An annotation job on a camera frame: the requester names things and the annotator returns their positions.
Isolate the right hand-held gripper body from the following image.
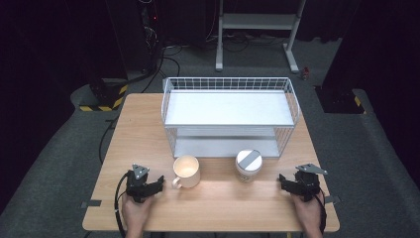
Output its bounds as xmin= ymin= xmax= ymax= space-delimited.
xmin=291 ymin=164 xmax=329 ymax=203

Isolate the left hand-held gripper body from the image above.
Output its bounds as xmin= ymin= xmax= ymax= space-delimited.
xmin=126 ymin=164 xmax=157 ymax=203

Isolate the cream mug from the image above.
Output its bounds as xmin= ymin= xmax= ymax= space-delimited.
xmin=171 ymin=155 xmax=202 ymax=190

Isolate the white wire shelf rack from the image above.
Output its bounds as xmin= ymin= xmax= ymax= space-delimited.
xmin=160 ymin=76 xmax=301 ymax=159

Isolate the person's right hand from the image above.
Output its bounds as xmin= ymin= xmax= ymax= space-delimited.
xmin=291 ymin=191 xmax=326 ymax=236

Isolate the person's left hand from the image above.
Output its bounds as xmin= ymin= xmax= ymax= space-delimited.
xmin=121 ymin=192 xmax=155 ymax=236

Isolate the black yellow striped base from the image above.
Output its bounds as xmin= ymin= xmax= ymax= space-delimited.
xmin=78 ymin=76 xmax=129 ymax=113
xmin=314 ymin=85 xmax=368 ymax=115

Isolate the black equipment tower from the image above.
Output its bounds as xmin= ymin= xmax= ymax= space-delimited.
xmin=137 ymin=0 xmax=164 ymax=74

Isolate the white metal stand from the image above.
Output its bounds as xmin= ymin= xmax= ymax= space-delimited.
xmin=214 ymin=0 xmax=307 ymax=74

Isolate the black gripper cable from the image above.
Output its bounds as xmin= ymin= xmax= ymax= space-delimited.
xmin=113 ymin=171 xmax=131 ymax=238
xmin=316 ymin=188 xmax=329 ymax=234

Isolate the black floor cable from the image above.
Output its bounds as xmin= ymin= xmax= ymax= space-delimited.
xmin=141 ymin=45 xmax=182 ymax=94
xmin=98 ymin=116 xmax=117 ymax=165

